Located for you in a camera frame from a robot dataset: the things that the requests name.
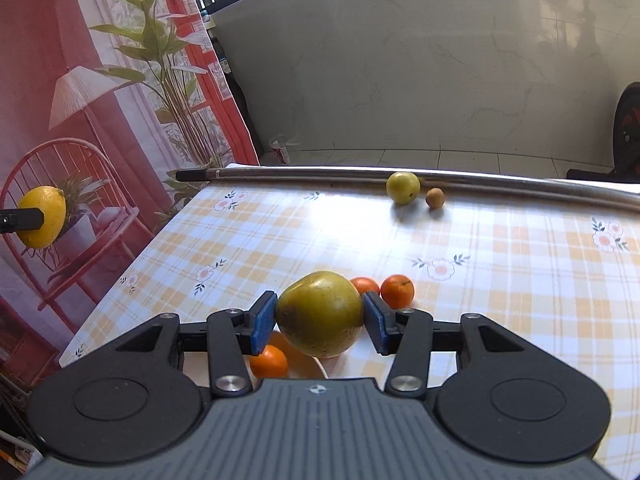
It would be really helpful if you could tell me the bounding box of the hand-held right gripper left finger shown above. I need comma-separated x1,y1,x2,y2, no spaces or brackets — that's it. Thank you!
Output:
116,291,278,398

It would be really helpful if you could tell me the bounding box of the black exercise bike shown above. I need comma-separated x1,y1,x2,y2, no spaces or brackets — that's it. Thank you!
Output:
566,81,640,184

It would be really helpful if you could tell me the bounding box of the orange tangerine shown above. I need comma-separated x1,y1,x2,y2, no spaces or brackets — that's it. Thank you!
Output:
249,344,289,380
349,277,382,306
380,274,416,310

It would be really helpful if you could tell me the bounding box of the long metal pole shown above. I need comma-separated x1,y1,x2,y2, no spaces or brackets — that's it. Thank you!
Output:
176,165,640,213

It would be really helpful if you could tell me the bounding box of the printed wall cloth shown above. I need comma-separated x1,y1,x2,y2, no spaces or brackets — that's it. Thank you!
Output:
0,0,261,396

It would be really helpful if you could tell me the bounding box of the yellow lemon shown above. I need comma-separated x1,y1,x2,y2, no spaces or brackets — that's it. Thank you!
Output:
17,186,67,249

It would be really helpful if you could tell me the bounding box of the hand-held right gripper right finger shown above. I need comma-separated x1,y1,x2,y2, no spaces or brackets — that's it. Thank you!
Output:
362,291,526,397

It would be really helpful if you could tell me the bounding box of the checked floral tablecloth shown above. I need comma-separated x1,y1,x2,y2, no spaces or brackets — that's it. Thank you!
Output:
59,182,640,480

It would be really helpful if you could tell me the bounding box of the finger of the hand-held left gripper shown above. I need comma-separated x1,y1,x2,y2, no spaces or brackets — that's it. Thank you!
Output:
0,209,45,233

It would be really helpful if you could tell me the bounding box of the green round citrus fruit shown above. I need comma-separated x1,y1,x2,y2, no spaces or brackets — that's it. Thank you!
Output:
385,171,421,205
276,271,365,358

